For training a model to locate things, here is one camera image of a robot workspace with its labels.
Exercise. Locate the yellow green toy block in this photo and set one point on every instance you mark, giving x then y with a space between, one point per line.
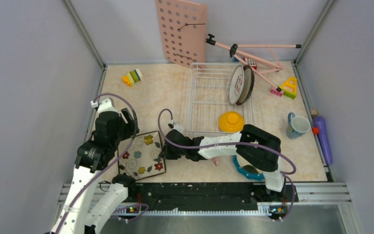
290 87

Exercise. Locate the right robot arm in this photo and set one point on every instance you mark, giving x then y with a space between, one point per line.
259 148

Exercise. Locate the purple handled tool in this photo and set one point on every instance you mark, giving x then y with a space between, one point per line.
319 130

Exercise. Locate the white plate red characters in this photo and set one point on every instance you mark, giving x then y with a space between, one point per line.
236 85

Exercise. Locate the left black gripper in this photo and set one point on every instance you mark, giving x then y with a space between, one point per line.
129 126

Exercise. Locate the red white toy block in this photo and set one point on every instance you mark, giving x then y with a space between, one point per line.
250 62

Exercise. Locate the square floral plate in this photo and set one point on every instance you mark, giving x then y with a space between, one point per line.
142 159

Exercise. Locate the stacked colourful toy blocks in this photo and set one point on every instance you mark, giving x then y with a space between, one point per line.
132 77

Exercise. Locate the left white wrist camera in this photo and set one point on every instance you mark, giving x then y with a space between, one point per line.
105 105

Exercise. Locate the dark red rimmed plate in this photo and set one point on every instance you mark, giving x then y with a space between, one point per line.
249 79

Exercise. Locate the pink pegboard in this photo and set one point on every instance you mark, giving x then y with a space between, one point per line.
183 30

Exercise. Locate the blue white mug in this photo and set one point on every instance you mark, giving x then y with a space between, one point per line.
297 126

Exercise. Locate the white wire dish rack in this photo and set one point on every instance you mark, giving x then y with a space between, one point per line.
209 98

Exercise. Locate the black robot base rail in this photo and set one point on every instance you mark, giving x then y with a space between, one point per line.
212 197

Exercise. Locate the pink toy block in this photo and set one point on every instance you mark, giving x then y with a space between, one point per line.
277 91

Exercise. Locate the orange yellow bowl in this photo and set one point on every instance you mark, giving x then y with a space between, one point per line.
231 122

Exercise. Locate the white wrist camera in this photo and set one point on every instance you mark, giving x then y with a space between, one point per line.
105 105
176 126

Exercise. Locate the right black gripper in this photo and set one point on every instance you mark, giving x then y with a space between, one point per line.
167 154

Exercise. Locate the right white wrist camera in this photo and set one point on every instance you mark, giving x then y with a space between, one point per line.
176 126

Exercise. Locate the blue rimmed bowl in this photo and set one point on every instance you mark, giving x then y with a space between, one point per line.
246 169

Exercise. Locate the white pink handled cup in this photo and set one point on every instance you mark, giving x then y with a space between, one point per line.
216 161

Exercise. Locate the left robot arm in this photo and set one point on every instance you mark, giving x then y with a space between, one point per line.
93 159

